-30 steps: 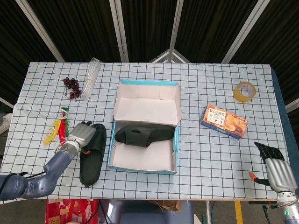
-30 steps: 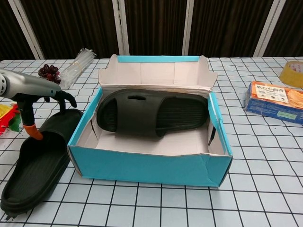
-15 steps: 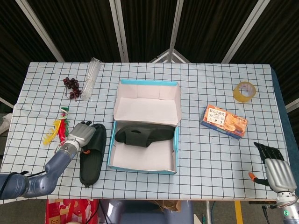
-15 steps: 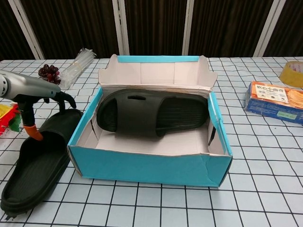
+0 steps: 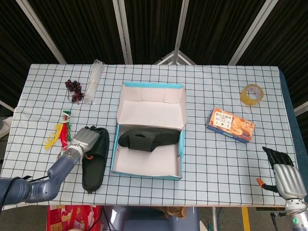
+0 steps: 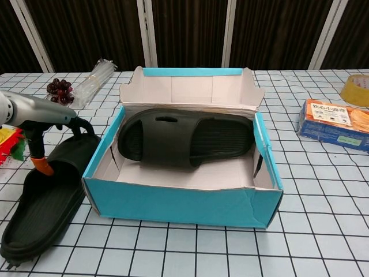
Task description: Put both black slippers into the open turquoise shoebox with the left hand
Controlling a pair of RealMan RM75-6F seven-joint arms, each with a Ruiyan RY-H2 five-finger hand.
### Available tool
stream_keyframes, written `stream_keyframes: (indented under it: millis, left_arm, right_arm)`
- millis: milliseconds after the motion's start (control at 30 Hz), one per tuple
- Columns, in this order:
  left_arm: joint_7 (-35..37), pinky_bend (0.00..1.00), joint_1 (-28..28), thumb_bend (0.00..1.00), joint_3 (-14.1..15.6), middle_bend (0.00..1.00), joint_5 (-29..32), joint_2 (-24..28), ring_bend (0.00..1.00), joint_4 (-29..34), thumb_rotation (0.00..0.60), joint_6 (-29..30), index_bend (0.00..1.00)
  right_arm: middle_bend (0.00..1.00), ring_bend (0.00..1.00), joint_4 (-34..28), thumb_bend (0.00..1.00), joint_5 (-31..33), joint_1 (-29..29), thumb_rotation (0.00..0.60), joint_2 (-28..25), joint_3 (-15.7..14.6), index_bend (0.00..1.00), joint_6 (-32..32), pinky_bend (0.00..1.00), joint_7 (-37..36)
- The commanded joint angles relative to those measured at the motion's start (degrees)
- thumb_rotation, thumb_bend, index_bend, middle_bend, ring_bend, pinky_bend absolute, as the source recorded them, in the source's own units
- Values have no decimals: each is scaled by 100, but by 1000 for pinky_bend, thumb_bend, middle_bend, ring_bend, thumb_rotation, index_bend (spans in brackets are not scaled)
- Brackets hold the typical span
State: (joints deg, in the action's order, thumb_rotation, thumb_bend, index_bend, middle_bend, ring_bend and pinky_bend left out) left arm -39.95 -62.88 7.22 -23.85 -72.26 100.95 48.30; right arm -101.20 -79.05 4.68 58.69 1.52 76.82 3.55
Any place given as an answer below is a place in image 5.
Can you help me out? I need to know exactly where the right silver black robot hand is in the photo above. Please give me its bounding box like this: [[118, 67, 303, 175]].
[[256, 146, 308, 200]]

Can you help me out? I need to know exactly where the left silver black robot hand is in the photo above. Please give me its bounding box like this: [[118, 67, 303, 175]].
[[69, 126, 104, 161]]

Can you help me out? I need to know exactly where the black rubber slipper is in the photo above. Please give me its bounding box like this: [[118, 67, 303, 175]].
[[81, 127, 110, 193], [118, 128, 180, 153]]

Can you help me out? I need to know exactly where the light blue cardboard shoe box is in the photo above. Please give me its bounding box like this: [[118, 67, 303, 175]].
[[110, 81, 188, 181]]

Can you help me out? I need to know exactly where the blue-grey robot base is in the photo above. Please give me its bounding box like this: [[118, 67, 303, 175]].
[[103, 206, 200, 231]]

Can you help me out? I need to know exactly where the orange snack package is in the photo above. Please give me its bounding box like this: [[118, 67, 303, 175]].
[[205, 107, 256, 144]]

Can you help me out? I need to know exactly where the colourful feather shuttlecock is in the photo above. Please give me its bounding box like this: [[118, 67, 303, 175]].
[[44, 110, 74, 152]]

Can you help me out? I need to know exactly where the dark red grape bunch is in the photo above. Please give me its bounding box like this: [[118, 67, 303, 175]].
[[64, 79, 85, 104]]

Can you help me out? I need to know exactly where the clear plastic straw bundle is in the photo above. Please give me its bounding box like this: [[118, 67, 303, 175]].
[[83, 59, 105, 104]]

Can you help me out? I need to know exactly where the white screen base bar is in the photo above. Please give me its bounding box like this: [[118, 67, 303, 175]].
[[0, 100, 15, 113], [294, 101, 308, 116]]

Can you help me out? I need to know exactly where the checked light blue tablecloth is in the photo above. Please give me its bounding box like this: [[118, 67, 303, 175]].
[[0, 64, 299, 207]]

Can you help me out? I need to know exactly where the red printed bag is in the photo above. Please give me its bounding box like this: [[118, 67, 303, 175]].
[[47, 205, 103, 231]]

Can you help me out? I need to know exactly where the white crumpled bag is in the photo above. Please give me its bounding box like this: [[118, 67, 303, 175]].
[[0, 116, 14, 139]]

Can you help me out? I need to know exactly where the silver table leg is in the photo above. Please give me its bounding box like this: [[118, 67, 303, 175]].
[[211, 206, 217, 231]]

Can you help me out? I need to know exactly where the yellow packing tape roll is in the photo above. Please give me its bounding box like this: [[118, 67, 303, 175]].
[[240, 83, 264, 106]]

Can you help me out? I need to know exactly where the black pleated screen panel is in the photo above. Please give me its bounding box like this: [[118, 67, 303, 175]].
[[179, 0, 267, 65], [0, 0, 61, 109], [237, 0, 308, 126], [27, 0, 126, 64], [125, 0, 182, 64]]

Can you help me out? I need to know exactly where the white triangular screen foot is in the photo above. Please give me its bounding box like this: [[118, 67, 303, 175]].
[[154, 50, 197, 65]]

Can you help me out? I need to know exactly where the brown paper bag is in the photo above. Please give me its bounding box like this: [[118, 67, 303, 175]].
[[160, 206, 188, 219]]

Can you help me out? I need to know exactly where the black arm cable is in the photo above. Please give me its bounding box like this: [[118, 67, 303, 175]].
[[0, 176, 49, 211]]

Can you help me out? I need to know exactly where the white screen frame post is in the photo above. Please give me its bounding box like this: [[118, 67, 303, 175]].
[[112, 0, 133, 64], [228, 0, 276, 65], [173, 0, 191, 55], [15, 0, 67, 64]]

